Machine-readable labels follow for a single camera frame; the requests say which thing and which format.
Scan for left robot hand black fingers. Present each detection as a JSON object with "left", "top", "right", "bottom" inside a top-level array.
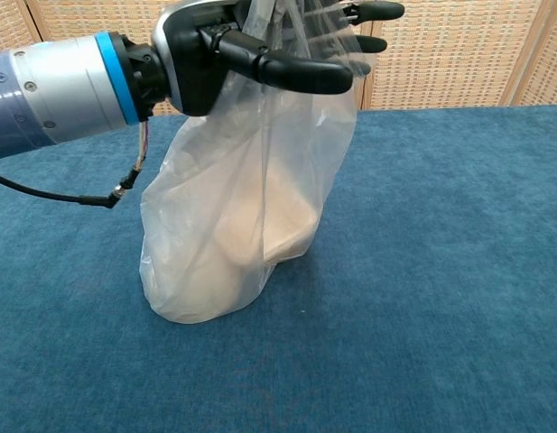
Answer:
[{"left": 150, "top": 0, "right": 405, "bottom": 117}]

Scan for clear plastic bag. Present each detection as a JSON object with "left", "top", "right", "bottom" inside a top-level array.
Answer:
[{"left": 139, "top": 0, "right": 378, "bottom": 325}]

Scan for beige takeaway boxes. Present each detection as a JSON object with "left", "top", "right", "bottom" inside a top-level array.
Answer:
[{"left": 187, "top": 157, "right": 318, "bottom": 312}]

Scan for woven bamboo folding screen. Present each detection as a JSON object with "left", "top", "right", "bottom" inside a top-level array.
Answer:
[{"left": 0, "top": 0, "right": 557, "bottom": 118}]

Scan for blue carpet table mat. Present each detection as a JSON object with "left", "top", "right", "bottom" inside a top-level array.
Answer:
[{"left": 0, "top": 103, "right": 557, "bottom": 433}]

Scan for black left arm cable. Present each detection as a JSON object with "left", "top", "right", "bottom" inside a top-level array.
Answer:
[{"left": 0, "top": 121, "right": 151, "bottom": 208}]

